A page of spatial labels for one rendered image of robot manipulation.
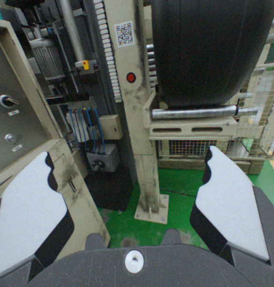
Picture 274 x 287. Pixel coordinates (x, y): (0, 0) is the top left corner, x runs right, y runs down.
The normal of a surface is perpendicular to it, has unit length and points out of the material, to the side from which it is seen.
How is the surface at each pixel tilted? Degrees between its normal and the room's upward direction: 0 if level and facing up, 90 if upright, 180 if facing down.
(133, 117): 90
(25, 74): 90
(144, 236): 0
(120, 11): 90
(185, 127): 90
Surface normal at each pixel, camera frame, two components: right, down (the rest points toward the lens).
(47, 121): -0.25, 0.53
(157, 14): -0.84, 0.28
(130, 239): -0.14, -0.85
